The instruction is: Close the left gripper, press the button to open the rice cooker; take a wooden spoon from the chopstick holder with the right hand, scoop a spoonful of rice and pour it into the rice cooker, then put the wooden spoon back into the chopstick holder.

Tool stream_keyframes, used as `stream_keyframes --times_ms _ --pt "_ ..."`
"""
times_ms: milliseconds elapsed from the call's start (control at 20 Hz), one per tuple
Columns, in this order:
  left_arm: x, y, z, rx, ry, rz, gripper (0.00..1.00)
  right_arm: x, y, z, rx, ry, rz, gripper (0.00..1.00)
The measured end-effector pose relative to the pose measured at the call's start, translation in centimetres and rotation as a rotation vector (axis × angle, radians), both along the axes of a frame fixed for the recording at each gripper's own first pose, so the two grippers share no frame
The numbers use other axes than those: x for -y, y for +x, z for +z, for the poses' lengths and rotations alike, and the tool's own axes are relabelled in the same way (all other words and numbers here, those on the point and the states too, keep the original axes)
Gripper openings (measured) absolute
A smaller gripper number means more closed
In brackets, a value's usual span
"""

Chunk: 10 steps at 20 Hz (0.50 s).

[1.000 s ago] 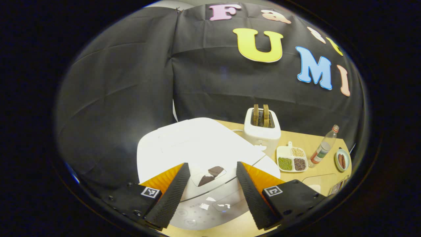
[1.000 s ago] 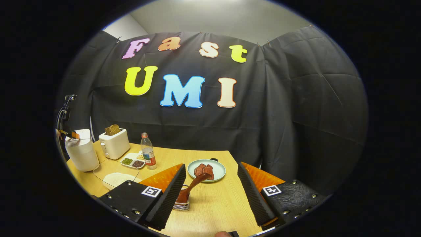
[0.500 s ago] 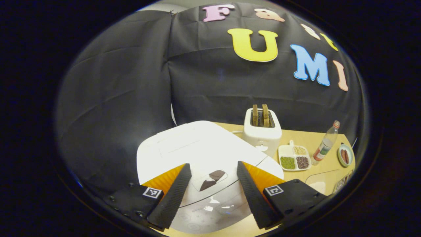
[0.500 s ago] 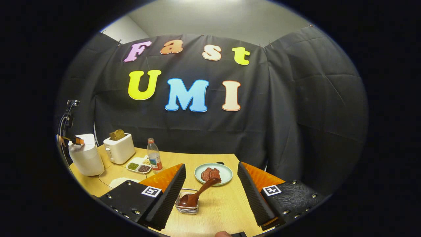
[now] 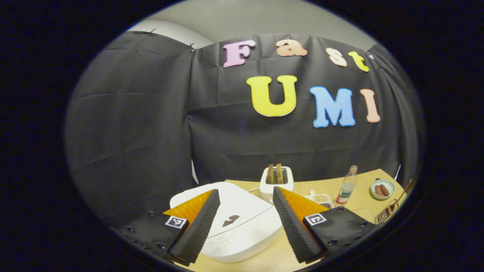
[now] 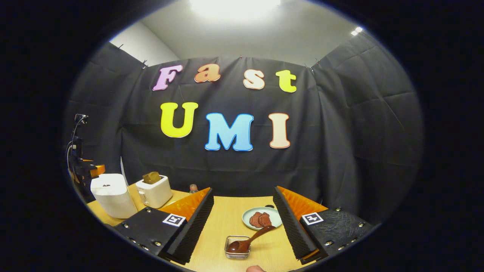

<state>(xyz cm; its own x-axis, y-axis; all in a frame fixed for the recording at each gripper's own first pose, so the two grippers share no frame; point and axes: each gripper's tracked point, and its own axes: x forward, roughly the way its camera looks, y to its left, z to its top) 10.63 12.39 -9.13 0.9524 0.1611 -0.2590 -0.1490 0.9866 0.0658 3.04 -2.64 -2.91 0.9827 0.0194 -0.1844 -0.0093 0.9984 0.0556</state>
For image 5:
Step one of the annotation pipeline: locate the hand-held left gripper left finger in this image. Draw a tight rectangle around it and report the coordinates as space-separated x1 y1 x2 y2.
113 189 221 266

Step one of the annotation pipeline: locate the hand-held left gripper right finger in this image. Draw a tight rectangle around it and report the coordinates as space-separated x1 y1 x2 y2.
272 186 379 264

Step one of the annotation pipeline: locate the white rice cooker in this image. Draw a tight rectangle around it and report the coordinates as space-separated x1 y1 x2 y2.
169 181 283 263

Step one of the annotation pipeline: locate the wire chopstick holder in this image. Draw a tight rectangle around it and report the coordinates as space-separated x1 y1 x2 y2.
375 199 399 224

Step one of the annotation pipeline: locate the brown wooden spoon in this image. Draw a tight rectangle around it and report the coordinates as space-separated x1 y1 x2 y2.
391 179 413 210

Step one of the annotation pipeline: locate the white divided grain dish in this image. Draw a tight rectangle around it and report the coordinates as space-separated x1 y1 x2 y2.
306 190 334 209

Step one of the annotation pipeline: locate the white toaster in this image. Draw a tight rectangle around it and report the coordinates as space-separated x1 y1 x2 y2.
259 166 294 202

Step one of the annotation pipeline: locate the clear plastic bottle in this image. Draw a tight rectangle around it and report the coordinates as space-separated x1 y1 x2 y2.
336 165 358 205

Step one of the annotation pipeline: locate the pale green plate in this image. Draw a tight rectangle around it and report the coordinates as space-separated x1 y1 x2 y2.
370 179 396 200

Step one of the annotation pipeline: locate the black backdrop cloth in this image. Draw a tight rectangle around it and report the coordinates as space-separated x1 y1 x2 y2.
65 31 426 227

